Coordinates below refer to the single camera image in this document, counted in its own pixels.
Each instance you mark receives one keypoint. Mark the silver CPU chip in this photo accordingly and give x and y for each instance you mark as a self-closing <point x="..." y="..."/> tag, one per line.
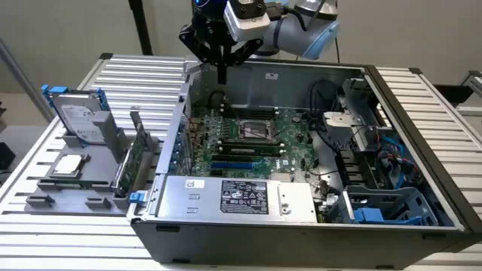
<point x="69" y="166"/>

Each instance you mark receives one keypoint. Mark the grey blue disk bay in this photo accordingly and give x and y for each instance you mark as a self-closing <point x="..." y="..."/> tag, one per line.
<point x="392" y="197"/>

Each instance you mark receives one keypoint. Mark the black stand pole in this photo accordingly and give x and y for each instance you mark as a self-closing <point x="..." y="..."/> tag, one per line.
<point x="141" y="28"/>

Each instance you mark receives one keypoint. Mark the hard disk with blue bracket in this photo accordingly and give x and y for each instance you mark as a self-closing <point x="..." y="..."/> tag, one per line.
<point x="77" y="115"/>

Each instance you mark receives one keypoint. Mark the metal drive cage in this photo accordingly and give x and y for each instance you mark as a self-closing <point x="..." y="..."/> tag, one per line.
<point x="358" y="96"/>

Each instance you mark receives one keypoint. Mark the black expansion slot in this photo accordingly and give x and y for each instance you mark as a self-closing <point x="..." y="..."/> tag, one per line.
<point x="232" y="158"/>

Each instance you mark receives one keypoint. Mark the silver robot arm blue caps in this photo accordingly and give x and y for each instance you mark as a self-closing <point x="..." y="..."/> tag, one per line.
<point x="297" y="36"/>

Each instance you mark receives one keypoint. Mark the silver power supply unit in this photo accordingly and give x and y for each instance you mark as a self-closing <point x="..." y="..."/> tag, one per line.
<point x="212" y="197"/>

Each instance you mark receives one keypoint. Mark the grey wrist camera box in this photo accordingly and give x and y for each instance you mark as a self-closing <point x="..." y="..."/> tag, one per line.
<point x="249" y="25"/>

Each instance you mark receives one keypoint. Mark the blue expansion slot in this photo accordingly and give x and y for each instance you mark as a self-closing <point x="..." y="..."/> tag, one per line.
<point x="232" y="165"/>

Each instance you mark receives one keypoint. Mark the black open PC case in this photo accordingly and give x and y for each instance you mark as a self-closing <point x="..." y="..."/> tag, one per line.
<point x="264" y="242"/>

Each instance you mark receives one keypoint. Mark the green motherboard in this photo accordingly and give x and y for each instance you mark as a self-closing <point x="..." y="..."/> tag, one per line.
<point x="297" y="132"/>

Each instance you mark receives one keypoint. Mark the blue case latch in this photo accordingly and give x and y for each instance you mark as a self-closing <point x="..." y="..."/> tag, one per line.
<point x="137" y="197"/>

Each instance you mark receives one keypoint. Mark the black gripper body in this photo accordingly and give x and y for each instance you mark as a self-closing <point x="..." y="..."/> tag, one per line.
<point x="212" y="22"/>

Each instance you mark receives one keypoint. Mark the grey parts rack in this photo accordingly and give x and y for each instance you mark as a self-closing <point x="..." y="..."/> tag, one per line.
<point x="94" y="203"/>

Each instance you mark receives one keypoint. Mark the black box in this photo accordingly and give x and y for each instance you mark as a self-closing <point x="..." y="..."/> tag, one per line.
<point x="6" y="156"/>

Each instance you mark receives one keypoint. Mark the grey aluminium frame bar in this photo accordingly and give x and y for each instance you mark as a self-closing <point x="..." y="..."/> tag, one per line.
<point x="23" y="79"/>

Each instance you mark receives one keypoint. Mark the green graphics card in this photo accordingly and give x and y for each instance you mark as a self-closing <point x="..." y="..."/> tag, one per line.
<point x="135" y="152"/>

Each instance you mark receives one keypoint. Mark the green RAM stick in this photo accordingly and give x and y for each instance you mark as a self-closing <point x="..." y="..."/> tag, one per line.
<point x="75" y="183"/>

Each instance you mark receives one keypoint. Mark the black installed RAM stick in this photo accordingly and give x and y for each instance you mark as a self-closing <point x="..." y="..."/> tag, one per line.
<point x="249" y="149"/>

